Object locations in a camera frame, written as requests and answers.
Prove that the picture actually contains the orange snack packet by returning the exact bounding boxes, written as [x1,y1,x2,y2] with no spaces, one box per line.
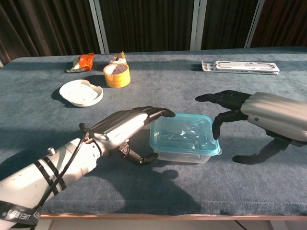
[66,52,95,73]

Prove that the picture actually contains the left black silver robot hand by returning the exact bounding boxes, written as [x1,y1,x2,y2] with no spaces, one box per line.
[89,106,177,166]

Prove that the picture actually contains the white folding stand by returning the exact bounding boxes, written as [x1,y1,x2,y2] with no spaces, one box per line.
[201,60,281,75]

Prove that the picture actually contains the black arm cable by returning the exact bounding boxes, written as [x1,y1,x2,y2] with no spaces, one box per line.
[30,123,96,230]

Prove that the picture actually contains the yellow tape roll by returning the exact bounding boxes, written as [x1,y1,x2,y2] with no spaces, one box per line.
[103,63,131,89]

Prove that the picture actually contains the white oval soap dish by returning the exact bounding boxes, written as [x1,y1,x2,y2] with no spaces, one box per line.
[59,79,104,108]

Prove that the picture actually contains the white partition frame post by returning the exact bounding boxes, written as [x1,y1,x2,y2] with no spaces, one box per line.
[190,0,207,50]
[88,0,110,54]
[244,0,266,48]

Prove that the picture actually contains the clear teal-rimmed container lid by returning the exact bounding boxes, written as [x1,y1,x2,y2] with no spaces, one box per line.
[150,113,223,158]

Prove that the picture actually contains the small white toy figure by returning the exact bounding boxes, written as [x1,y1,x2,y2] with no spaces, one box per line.
[109,51,128,65]

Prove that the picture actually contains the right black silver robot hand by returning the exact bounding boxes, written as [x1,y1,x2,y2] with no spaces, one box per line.
[195,90,307,165]

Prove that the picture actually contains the blue-grey table cloth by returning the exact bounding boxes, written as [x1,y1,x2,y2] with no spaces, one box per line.
[0,46,307,216]

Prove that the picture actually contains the clear plastic container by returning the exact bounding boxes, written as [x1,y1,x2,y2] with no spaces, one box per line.
[153,143,216,165]

